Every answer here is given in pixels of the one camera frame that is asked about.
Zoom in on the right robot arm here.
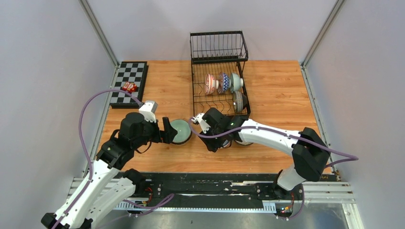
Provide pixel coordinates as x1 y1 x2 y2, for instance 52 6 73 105
192 108 330 199

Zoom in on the red owl toy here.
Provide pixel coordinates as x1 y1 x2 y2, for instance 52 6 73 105
122 82 138 93

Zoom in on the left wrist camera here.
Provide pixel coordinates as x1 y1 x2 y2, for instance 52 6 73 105
139 101 158 123

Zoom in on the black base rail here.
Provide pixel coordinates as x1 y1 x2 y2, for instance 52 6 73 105
116 173 355 213

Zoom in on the white blue striped bowl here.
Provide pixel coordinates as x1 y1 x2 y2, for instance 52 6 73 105
222 140 232 148

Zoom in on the orange geometric pattern bowl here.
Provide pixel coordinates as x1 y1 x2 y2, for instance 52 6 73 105
217 72 231 94

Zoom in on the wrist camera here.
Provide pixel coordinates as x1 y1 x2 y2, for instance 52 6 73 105
139 101 158 123
191 113 211 134

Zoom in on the black beige bowl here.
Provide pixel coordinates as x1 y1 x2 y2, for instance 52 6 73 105
235 140 253 146

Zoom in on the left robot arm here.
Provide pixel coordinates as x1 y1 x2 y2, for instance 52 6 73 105
41 112 178 229

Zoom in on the beige interior bowl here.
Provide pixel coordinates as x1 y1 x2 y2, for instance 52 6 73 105
233 91 247 113

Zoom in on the black white chessboard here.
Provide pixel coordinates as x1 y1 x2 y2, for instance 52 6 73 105
110 61 149 109

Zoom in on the black wire dish rack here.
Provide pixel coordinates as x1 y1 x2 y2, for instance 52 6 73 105
190 31 251 117

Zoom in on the orange floral pattern bowl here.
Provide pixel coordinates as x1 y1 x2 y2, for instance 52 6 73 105
205 74 219 95

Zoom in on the teal dashed pattern bowl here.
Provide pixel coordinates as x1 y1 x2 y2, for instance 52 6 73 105
230 73 244 93

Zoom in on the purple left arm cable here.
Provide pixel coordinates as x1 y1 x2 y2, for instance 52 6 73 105
50 90 175 229

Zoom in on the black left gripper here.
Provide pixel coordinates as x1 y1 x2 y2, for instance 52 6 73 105
132 115 178 149

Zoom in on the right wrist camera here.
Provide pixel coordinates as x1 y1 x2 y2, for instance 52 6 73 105
191 113 211 134

